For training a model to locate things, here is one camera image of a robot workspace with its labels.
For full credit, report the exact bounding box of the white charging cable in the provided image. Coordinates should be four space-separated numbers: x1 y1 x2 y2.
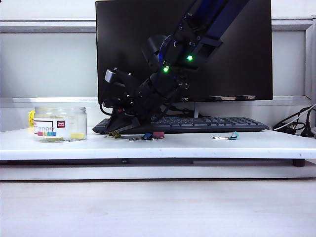
274 106 316 130

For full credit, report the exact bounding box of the clear plastic jar with label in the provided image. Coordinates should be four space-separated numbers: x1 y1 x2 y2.
33 106 87 143

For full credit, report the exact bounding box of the black monitor cable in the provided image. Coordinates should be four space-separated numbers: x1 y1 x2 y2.
170 103 196 118

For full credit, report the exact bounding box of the black AOC computer monitor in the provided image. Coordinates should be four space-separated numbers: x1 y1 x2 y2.
95 0 274 105

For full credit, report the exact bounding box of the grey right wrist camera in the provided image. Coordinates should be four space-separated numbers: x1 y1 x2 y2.
104 67 139 99

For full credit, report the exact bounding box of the black power plug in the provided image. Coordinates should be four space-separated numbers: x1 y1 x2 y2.
300 108 316 138

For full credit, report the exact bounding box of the white desk riser platform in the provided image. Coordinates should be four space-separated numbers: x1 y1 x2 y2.
0 127 316 161

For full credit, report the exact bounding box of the black computer keyboard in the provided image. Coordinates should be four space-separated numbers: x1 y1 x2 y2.
92 117 269 135

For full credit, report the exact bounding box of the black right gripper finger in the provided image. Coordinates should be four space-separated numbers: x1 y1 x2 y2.
123 116 153 134
106 115 140 135

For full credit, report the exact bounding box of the black looped cable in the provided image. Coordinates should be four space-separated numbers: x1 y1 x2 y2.
273 103 316 135

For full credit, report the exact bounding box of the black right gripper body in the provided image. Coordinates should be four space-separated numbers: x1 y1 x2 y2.
100 93 154 124

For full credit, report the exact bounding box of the teal binder clip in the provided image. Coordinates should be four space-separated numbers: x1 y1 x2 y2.
213 131 240 141

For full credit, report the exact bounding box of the blue binder clip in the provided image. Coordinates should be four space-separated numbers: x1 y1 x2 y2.
128 133 153 142

